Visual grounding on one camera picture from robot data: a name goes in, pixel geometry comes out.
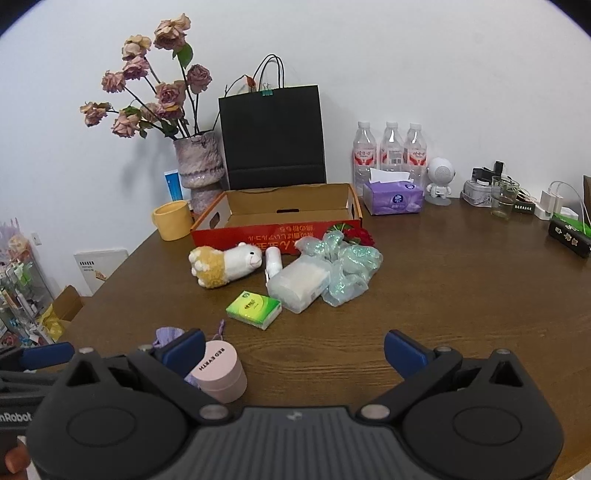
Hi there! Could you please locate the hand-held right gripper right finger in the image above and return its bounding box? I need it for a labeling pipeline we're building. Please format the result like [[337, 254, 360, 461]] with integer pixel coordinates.
[[355, 330, 532, 423]]

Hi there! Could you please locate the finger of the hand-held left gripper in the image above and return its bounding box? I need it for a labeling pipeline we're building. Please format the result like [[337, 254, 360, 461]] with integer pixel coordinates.
[[0, 342, 75, 374]]

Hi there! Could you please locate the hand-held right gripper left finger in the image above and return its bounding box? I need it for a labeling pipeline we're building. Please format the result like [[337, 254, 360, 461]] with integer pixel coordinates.
[[58, 329, 232, 423]]

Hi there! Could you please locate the purple drawstring pouch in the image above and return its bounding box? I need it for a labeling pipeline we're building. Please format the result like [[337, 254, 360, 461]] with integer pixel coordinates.
[[152, 319, 227, 352]]

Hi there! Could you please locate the pink round jar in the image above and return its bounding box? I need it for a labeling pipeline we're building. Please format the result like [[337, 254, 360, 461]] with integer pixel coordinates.
[[185, 340, 248, 404]]

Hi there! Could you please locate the green tissue pack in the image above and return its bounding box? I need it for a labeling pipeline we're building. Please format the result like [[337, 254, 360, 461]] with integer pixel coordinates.
[[225, 291, 282, 330]]

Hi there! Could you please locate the iridescent organza bag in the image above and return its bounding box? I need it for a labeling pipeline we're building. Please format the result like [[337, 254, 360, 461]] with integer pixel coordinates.
[[294, 231, 384, 308]]

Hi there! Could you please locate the white and yellow plush alpaca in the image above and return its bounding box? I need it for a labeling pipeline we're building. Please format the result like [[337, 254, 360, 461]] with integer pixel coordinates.
[[188, 242, 264, 289]]

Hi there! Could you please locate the red cardboard box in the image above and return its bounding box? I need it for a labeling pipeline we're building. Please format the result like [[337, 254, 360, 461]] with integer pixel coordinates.
[[190, 183, 362, 254]]

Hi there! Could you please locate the red artificial rose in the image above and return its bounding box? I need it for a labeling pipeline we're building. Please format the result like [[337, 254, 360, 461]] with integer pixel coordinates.
[[329, 223, 375, 247]]

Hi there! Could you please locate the white spray bottle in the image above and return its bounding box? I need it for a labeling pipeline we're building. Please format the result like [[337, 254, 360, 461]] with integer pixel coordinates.
[[264, 247, 283, 282]]

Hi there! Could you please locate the clear pack of cotton pads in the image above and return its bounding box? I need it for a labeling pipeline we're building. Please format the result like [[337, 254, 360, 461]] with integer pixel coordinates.
[[266, 263, 331, 315]]

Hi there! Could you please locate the person's left hand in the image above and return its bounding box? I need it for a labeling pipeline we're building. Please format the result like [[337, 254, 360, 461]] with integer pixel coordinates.
[[4, 444, 32, 474]]

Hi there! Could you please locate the brown cardboard carton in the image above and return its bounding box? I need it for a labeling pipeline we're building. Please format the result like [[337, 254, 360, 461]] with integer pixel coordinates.
[[39, 285, 84, 342]]

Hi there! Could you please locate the clear display shelf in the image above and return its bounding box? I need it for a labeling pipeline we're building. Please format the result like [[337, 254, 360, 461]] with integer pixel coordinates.
[[0, 217, 54, 347]]

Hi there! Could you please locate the white flat box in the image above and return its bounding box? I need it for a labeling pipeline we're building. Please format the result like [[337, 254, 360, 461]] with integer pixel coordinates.
[[74, 249, 129, 297]]

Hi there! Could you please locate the yellow mug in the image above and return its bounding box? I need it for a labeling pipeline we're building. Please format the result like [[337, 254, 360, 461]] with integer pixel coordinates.
[[153, 200, 194, 241]]

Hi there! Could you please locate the purple tissue box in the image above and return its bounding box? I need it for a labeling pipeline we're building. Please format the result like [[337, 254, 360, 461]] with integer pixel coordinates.
[[362, 167, 424, 216]]

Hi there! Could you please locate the blue and white tube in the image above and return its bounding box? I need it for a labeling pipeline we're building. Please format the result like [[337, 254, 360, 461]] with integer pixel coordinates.
[[164, 170, 184, 202]]

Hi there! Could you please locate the clear plastic box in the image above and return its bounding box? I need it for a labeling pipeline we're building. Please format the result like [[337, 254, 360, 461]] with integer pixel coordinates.
[[463, 179, 495, 207]]

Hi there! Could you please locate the clear drinking glass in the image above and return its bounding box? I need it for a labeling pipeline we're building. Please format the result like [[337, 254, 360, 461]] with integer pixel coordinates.
[[490, 176, 520, 220]]

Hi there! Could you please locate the white robot figurine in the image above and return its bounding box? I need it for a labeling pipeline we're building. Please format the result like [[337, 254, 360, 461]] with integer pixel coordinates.
[[425, 157, 458, 205]]

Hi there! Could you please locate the mottled purple ceramic vase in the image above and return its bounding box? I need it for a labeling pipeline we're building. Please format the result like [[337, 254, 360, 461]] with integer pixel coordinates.
[[173, 130, 227, 214]]

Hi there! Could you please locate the black power adapter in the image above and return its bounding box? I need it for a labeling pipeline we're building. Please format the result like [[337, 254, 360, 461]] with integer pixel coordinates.
[[471, 161, 506, 182]]

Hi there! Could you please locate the clear water bottle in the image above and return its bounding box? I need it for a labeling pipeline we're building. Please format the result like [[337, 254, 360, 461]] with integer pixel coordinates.
[[353, 121, 379, 185], [404, 122, 428, 185], [380, 121, 404, 174]]

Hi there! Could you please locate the long black box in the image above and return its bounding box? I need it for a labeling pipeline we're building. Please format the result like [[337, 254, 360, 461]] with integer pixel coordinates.
[[549, 217, 591, 258]]

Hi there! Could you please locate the white charger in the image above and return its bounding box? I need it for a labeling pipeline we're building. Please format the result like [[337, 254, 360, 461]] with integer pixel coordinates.
[[536, 181, 566, 217]]

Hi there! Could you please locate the green packet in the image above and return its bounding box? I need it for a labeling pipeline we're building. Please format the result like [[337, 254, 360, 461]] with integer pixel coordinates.
[[554, 208, 591, 232]]

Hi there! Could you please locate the black paper bag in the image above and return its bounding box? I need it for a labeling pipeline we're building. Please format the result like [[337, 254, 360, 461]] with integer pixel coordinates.
[[218, 54, 328, 191]]

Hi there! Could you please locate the dried pink rose bouquet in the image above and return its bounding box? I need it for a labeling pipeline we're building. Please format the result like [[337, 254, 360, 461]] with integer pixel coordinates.
[[79, 13, 213, 140]]

